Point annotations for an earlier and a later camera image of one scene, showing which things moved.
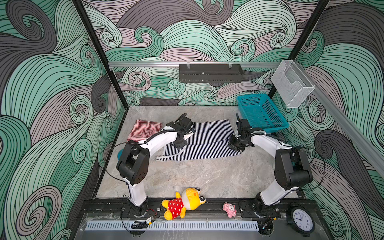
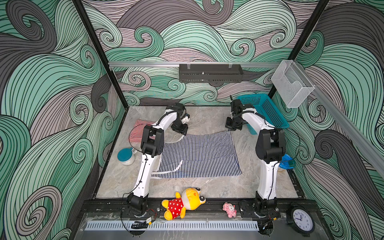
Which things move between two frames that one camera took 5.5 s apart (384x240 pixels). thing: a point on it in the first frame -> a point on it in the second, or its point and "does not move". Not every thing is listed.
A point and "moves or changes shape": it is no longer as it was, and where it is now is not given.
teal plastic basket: x=261 y=113 does not move
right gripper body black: x=237 y=143 -> x=234 y=123
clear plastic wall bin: x=292 y=84 does not move
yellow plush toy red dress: x=191 y=199 does not move
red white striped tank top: x=142 y=129 does not move
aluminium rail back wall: x=193 y=64 does not move
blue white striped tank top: x=211 y=138 moves or changes shape
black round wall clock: x=302 y=221 does not move
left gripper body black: x=180 y=144 -> x=179 y=127
